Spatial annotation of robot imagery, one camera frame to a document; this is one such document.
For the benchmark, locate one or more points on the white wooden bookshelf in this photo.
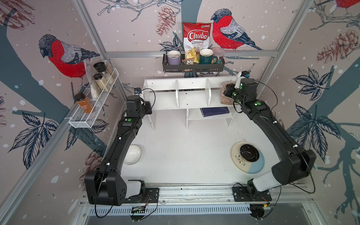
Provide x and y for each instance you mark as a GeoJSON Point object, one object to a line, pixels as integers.
{"type": "Point", "coordinates": [189, 95]}

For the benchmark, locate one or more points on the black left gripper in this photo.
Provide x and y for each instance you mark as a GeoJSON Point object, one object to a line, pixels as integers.
{"type": "Point", "coordinates": [148, 105]}

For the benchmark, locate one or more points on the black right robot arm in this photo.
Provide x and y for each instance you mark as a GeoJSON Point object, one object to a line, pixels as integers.
{"type": "Point", "coordinates": [295, 161]}

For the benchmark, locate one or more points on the white wire wall rack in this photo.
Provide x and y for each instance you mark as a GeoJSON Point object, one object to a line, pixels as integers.
{"type": "Point", "coordinates": [81, 119]}

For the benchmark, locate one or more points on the black bowl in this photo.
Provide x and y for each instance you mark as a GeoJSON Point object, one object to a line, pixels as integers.
{"type": "Point", "coordinates": [249, 153]}

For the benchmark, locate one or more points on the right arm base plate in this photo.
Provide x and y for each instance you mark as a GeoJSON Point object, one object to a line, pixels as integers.
{"type": "Point", "coordinates": [241, 194]}

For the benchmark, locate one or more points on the yellow snack packet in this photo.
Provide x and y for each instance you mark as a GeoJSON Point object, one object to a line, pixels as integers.
{"type": "Point", "coordinates": [193, 55]}

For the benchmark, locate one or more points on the red Chuba chips bag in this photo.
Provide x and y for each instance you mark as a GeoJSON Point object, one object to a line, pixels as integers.
{"type": "Point", "coordinates": [196, 35]}

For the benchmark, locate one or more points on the green mug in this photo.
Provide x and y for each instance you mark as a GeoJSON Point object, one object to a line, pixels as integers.
{"type": "Point", "coordinates": [207, 57]}

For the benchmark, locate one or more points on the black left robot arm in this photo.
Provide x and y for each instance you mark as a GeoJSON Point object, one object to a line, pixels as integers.
{"type": "Point", "coordinates": [104, 185]}

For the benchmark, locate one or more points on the lavender mug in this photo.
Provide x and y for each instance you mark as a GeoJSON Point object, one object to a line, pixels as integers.
{"type": "Point", "coordinates": [174, 57]}

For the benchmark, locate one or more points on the orange spice jar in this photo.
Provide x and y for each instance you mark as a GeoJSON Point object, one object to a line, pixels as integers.
{"type": "Point", "coordinates": [84, 102]}

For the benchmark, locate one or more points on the pink lidded jar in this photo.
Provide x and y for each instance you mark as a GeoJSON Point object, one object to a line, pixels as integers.
{"type": "Point", "coordinates": [218, 55]}

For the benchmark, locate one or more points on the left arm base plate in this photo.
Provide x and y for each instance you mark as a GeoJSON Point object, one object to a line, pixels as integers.
{"type": "Point", "coordinates": [148, 195]}

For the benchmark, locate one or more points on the white ceramic bowl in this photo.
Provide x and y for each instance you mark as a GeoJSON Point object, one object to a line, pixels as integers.
{"type": "Point", "coordinates": [133, 155]}

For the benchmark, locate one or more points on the dark blue book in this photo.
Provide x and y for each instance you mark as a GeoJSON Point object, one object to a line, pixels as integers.
{"type": "Point", "coordinates": [214, 111]}

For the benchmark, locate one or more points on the black lid spice jar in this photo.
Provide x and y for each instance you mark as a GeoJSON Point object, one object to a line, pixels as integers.
{"type": "Point", "coordinates": [102, 69]}
{"type": "Point", "coordinates": [101, 82]}

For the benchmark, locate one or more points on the black wall shelf basket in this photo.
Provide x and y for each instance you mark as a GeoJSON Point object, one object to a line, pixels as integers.
{"type": "Point", "coordinates": [191, 68]}

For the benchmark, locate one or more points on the cream and blue plate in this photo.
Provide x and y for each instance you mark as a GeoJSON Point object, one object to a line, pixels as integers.
{"type": "Point", "coordinates": [240, 163]}

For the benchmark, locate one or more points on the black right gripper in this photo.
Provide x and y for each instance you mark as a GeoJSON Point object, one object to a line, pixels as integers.
{"type": "Point", "coordinates": [229, 87]}

